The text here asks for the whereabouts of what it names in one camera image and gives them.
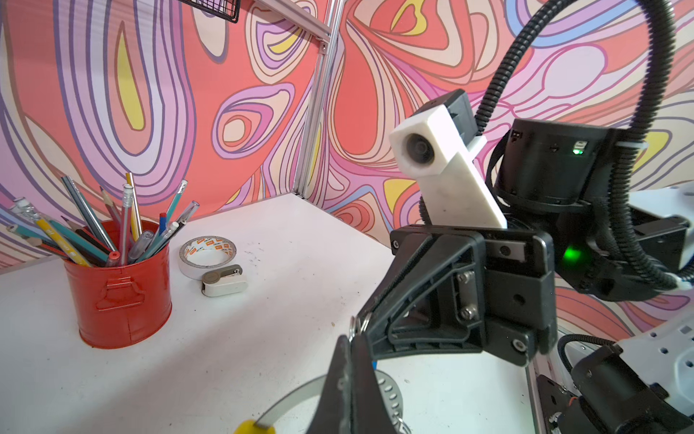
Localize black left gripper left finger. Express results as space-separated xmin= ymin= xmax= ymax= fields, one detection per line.
xmin=307 ymin=336 xmax=352 ymax=434

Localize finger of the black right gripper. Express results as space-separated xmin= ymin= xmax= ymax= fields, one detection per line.
xmin=358 ymin=230 xmax=486 ymax=361

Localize red pencil cup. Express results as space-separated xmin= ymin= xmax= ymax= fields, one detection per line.
xmin=63 ymin=247 xmax=173 ymax=349

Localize pencils in cup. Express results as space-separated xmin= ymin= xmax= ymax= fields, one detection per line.
xmin=7 ymin=173 xmax=200 ymax=268

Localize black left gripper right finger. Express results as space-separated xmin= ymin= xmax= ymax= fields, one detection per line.
xmin=351 ymin=335 xmax=396 ymax=434

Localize tape roll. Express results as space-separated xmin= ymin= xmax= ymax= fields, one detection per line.
xmin=178 ymin=236 xmax=237 ymax=280

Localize silver metal keyring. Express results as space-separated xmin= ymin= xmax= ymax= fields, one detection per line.
xmin=236 ymin=313 xmax=411 ymax=433

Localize black wire basket back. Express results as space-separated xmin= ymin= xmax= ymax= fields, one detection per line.
xmin=181 ymin=0 xmax=240 ymax=24

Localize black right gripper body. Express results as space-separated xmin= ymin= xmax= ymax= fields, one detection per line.
xmin=398 ymin=225 xmax=557 ymax=366

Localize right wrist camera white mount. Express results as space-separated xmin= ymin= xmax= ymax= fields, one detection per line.
xmin=390 ymin=90 xmax=508 ymax=229

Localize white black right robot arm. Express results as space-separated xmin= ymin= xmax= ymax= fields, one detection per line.
xmin=337 ymin=1 xmax=693 ymax=433

